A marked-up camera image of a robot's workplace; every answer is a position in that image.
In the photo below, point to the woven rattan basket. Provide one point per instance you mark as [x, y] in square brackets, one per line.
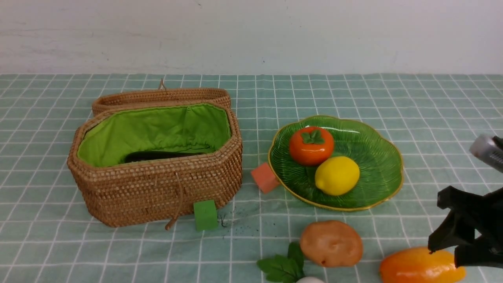
[120, 195]

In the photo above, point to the white cucumber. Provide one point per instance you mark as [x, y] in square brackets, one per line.
[309, 279]

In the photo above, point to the green foam cube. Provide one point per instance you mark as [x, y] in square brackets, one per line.
[206, 216]

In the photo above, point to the brown potato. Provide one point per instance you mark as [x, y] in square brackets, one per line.
[331, 244]

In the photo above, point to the orange yellow mango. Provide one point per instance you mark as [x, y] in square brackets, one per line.
[419, 265]

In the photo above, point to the orange foam cube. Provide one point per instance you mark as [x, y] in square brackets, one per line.
[264, 178]

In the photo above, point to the dark purple eggplant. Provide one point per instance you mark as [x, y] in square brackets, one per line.
[155, 155]

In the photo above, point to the green glass leaf plate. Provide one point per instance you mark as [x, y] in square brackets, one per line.
[380, 162]

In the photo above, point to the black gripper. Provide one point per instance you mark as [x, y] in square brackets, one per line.
[473, 224]

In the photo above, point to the green leafy vegetable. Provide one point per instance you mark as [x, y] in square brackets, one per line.
[284, 268]

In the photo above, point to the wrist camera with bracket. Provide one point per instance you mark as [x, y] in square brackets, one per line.
[489, 150]

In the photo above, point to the yellow lemon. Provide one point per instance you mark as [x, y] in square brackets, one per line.
[337, 175]

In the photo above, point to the orange persimmon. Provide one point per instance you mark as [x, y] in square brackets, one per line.
[311, 146]

